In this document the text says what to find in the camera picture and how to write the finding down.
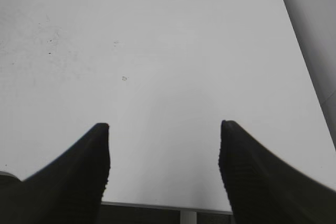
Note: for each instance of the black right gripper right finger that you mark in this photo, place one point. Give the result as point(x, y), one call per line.
point(262, 188)

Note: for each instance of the white table leg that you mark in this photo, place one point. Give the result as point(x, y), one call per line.
point(188, 217)

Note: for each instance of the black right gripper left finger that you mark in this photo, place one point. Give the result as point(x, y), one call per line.
point(68, 190)

